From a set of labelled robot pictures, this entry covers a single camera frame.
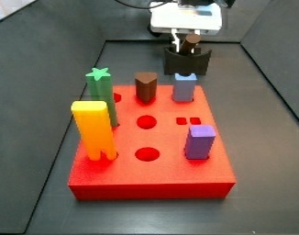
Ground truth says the green star peg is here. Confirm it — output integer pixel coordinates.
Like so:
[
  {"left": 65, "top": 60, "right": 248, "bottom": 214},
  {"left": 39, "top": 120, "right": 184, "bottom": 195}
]
[{"left": 85, "top": 68, "right": 119, "bottom": 127}]

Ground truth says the black curved fixture stand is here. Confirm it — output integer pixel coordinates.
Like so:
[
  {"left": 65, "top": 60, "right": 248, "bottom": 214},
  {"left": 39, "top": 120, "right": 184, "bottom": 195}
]
[{"left": 163, "top": 47, "right": 212, "bottom": 75}]

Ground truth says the brown rounded triangle peg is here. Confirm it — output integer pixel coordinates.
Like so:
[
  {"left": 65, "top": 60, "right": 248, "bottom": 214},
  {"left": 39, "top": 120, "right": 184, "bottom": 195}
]
[{"left": 135, "top": 72, "right": 157, "bottom": 104}]

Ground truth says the brown oval cylinder peg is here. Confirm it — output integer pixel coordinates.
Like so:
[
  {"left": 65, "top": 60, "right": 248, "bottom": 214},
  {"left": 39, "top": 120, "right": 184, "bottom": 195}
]
[{"left": 179, "top": 34, "right": 196, "bottom": 55}]

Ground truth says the yellow arch peg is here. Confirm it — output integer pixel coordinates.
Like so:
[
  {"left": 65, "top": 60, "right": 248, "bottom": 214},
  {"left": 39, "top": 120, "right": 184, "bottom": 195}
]
[{"left": 71, "top": 101, "right": 116, "bottom": 161}]

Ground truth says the purple rectangular peg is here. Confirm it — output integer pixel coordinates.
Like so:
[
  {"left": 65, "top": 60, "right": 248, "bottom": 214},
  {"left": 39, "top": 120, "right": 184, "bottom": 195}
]
[{"left": 185, "top": 125, "right": 216, "bottom": 160}]

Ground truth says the red foam peg board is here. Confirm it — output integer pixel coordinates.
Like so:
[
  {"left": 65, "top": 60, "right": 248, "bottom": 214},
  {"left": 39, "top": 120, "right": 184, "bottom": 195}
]
[{"left": 68, "top": 85, "right": 236, "bottom": 200}]

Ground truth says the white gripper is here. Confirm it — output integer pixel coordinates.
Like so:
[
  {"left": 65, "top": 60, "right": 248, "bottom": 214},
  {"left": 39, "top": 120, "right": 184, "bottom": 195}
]
[{"left": 151, "top": 3, "right": 221, "bottom": 53}]

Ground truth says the light blue notched peg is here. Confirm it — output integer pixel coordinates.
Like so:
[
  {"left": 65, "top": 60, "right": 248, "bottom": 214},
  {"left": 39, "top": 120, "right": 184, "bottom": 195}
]
[{"left": 172, "top": 73, "right": 197, "bottom": 102}]

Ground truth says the black cable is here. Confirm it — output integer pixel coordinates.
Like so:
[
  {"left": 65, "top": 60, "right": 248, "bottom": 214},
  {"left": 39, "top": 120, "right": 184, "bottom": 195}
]
[{"left": 113, "top": 0, "right": 173, "bottom": 10}]

